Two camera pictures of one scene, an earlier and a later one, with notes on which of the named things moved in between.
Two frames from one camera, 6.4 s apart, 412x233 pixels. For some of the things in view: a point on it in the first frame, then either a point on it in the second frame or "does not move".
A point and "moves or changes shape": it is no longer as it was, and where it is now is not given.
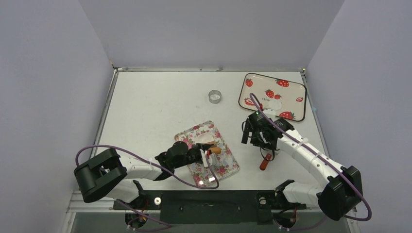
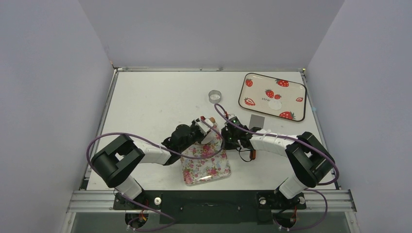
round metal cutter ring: (214, 96) does not move
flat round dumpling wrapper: (275, 105) does not move
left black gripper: (203, 147) → (193, 126)
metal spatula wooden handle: (265, 162) moves or changes shape
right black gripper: (255, 133) → (230, 131)
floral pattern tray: (224, 162) moves or changes shape
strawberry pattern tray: (292, 95) does not move
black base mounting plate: (210, 207) does not move
